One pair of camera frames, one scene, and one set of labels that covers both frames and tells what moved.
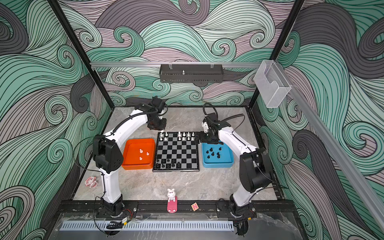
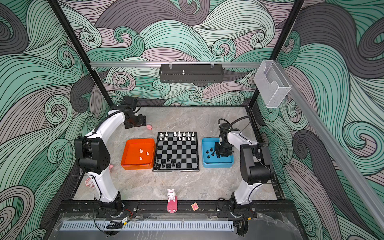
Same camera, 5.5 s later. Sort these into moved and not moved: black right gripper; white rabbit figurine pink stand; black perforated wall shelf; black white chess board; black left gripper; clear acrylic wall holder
Moved: black right gripper; black left gripper
Not moved: black white chess board; clear acrylic wall holder; white rabbit figurine pink stand; black perforated wall shelf
